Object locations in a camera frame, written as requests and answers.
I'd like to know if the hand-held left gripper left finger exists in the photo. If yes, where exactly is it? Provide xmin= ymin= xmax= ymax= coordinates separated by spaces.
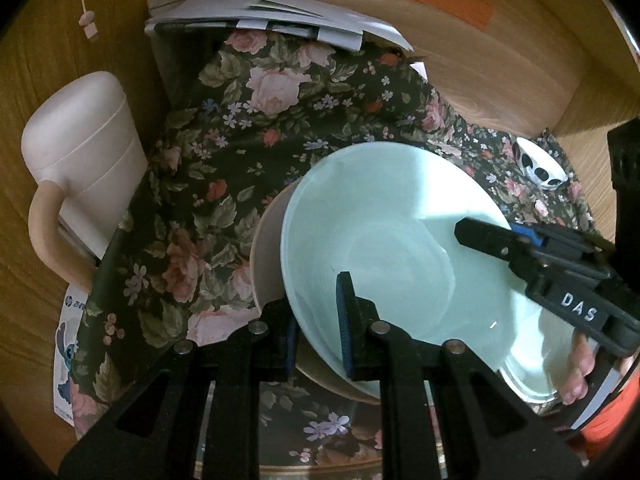
xmin=57 ymin=300 xmax=301 ymax=480

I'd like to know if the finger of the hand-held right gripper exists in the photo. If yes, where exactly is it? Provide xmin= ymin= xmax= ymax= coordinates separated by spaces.
xmin=510 ymin=223 xmax=618 ymax=281
xmin=454 ymin=217 xmax=640 ymax=358

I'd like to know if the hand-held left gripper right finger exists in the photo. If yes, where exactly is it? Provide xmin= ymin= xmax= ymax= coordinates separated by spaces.
xmin=336 ymin=271 xmax=586 ymax=480

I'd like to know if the pale pink bowl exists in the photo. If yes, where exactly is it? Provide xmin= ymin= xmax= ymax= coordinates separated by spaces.
xmin=249 ymin=180 xmax=383 ymax=407

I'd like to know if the mint green bowl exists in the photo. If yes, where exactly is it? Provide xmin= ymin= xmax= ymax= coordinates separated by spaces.
xmin=279 ymin=141 xmax=576 ymax=402

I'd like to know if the person's right hand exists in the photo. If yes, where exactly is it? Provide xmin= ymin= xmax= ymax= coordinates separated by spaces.
xmin=559 ymin=331 xmax=640 ymax=407

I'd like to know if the black spotted white bowl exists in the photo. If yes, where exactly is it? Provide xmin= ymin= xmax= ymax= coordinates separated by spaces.
xmin=511 ymin=136 xmax=568 ymax=192

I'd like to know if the person's red clothing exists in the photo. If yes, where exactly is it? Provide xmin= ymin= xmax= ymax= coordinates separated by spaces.
xmin=570 ymin=375 xmax=640 ymax=461

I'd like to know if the dark floral tablecloth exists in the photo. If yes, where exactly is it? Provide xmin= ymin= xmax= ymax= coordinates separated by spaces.
xmin=70 ymin=30 xmax=603 ymax=480

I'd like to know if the stack of white papers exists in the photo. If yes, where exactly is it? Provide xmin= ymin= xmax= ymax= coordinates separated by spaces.
xmin=145 ymin=0 xmax=416 ymax=53

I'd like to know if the white kettle with wooden handle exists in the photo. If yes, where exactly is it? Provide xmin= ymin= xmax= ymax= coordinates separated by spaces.
xmin=21 ymin=71 xmax=150 ymax=293

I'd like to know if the white cable with pink plug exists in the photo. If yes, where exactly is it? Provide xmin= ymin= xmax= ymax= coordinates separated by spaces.
xmin=70 ymin=0 xmax=102 ymax=42

